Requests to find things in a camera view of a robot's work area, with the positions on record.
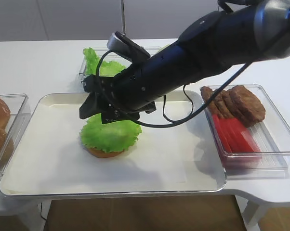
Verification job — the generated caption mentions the clear bun bin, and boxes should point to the clear bun bin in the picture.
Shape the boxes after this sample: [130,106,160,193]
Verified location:
[0,94,31,179]

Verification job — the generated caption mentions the brown meat patty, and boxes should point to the brown meat patty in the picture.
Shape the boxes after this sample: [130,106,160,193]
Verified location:
[222,90,237,117]
[229,85,266,126]
[214,92,229,118]
[200,86,220,115]

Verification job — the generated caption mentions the clear lettuce and cheese bin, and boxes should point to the clear lettuce and cheese bin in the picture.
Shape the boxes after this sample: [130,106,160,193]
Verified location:
[78,45,163,93]

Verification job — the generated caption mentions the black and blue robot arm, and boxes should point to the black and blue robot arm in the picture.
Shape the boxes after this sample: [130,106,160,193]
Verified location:
[79,0,290,123]

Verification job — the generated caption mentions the bottom bun half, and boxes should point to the bottom bun half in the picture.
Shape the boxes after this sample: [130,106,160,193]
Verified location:
[86,148,124,158]

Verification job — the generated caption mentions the green lettuce leaf in bin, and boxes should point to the green lettuce leaf in bin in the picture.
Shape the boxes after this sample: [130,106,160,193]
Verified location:
[82,47,127,78]

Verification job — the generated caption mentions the white paper tray liner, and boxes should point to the white paper tray liner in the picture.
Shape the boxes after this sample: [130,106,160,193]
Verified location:
[0,104,187,195]

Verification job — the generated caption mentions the front brown meat patty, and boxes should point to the front brown meat patty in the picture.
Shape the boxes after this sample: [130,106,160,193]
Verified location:
[229,85,266,126]

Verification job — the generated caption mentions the clear patty and tomato bin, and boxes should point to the clear patty and tomato bin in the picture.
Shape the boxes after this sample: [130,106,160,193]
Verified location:
[205,85,290,179]

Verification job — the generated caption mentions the green lettuce leaf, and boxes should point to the green lettuce leaf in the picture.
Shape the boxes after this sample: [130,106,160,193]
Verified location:
[80,114,142,153]
[82,47,127,78]

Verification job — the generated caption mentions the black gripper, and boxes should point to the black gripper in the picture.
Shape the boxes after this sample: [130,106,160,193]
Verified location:
[79,59,163,124]

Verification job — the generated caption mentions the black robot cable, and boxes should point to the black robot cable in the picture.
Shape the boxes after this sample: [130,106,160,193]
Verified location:
[95,0,290,128]

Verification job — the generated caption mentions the metal serving tray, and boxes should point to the metal serving tray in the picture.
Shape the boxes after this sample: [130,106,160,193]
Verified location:
[0,93,226,198]

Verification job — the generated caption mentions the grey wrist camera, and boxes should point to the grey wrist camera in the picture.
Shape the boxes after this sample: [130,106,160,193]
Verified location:
[107,31,150,63]

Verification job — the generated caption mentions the rear brown meat patty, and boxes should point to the rear brown meat patty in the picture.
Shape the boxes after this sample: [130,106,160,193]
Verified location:
[200,86,220,115]

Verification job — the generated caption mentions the red tomato slices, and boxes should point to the red tomato slices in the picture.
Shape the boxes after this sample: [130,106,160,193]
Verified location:
[212,115,260,153]

